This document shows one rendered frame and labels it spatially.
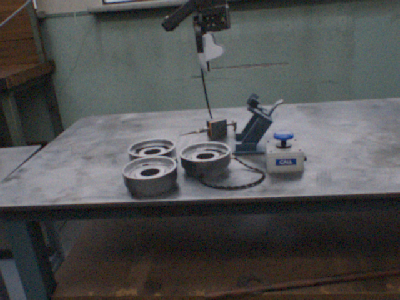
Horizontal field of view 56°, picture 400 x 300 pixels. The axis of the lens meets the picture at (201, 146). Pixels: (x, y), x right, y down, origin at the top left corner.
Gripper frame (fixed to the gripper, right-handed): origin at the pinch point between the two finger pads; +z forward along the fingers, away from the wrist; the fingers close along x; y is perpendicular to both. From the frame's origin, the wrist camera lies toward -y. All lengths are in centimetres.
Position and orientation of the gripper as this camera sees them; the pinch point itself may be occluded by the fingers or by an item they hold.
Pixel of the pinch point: (204, 67)
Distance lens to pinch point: 97.8
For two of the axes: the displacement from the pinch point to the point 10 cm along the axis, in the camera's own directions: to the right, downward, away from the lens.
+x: 1.6, -3.1, 9.3
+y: 9.8, -0.6, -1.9
